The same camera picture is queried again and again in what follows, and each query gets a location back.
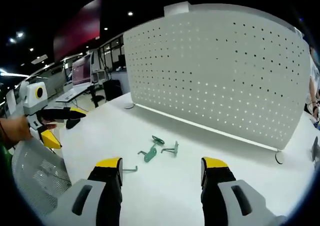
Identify white office desk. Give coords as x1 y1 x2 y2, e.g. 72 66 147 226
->
54 82 94 103

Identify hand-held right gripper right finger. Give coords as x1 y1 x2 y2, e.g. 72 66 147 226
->
200 157 288 226

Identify person's left hand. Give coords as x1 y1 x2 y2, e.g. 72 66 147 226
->
0 115 34 146

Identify computer monitor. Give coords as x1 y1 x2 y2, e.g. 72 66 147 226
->
71 54 93 86

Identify white perforated mounting plate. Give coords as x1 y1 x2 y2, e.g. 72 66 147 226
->
123 3 311 165

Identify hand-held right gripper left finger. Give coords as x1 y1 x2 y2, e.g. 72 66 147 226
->
51 157 124 226

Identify grey metal pegboard hook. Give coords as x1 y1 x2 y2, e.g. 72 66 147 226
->
160 141 181 158

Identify black bin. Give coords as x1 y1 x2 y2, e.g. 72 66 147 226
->
102 79 124 102

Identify green ring hook assembly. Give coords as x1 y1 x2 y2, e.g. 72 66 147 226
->
151 135 166 146

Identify green flat-plate hook assembly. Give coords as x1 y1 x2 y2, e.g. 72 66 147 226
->
137 146 159 163

